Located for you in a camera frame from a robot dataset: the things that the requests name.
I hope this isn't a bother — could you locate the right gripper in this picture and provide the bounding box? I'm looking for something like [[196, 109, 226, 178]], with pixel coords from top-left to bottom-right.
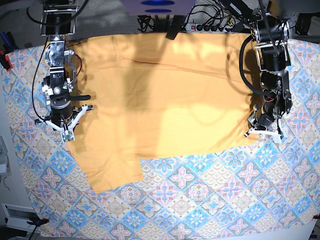
[[34, 101, 94, 133]]

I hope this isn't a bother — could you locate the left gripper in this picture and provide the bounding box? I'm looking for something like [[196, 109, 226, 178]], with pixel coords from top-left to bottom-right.
[[244, 104, 284, 143]]

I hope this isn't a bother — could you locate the yellow T-shirt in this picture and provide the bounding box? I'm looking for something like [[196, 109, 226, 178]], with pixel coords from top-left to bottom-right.
[[67, 33, 258, 193]]

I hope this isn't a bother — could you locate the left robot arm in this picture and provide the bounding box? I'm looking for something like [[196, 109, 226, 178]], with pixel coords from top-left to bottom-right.
[[239, 6, 293, 141]]

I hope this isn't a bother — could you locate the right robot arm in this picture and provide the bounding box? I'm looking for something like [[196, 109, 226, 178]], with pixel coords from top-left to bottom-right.
[[34, 0, 93, 141]]

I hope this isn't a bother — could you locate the patterned blue pink tablecloth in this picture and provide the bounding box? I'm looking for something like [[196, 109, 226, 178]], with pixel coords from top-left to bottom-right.
[[0, 40, 320, 240]]

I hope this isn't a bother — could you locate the red black clamp upper left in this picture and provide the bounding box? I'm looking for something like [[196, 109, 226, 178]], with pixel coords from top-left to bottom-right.
[[0, 49, 13, 72]]

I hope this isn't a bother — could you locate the red black clamp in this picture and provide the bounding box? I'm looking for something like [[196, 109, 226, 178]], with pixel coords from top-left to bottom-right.
[[0, 49, 13, 72], [27, 218, 49, 227]]

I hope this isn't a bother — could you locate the red clamp lower right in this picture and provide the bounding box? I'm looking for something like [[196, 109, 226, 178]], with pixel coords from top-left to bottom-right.
[[312, 215, 320, 220]]

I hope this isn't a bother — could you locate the red black clamp lower left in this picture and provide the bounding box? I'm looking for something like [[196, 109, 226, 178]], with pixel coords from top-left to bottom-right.
[[27, 218, 49, 227]]

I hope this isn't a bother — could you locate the white power strip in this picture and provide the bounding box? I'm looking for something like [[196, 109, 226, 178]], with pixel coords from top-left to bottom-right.
[[185, 23, 203, 32]]

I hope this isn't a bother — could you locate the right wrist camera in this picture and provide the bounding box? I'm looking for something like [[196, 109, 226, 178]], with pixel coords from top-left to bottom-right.
[[60, 129, 75, 143]]

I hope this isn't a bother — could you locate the blue handled tool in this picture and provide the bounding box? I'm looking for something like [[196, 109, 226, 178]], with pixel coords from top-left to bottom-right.
[[0, 31, 16, 50]]

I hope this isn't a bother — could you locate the white rail bracket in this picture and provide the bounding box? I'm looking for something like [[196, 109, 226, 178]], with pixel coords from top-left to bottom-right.
[[1, 203, 38, 233]]

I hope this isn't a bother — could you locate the black cable bundle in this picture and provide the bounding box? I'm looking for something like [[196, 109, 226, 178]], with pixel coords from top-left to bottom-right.
[[136, 15, 156, 33]]

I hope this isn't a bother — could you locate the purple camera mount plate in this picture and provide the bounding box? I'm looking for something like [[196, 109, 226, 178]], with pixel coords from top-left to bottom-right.
[[120, 0, 196, 16]]

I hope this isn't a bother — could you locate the black camera post clamp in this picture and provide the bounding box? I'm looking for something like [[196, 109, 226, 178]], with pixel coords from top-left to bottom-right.
[[165, 15, 185, 40]]

